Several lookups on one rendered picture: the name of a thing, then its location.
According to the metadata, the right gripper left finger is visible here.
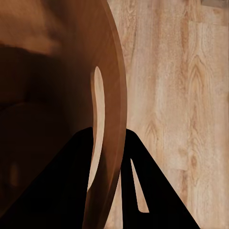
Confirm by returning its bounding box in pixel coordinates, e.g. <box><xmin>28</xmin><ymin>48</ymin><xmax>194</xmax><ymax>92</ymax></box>
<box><xmin>0</xmin><ymin>127</ymin><xmax>94</xmax><ymax>229</ymax></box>

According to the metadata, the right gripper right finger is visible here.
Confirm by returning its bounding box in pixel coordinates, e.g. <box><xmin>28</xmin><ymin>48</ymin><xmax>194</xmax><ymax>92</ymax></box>
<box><xmin>121</xmin><ymin>129</ymin><xmax>200</xmax><ymax>229</ymax></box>

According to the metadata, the trash can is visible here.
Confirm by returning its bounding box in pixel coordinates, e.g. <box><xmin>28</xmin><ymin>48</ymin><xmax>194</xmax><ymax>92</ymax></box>
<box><xmin>0</xmin><ymin>0</ymin><xmax>127</xmax><ymax>229</ymax></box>

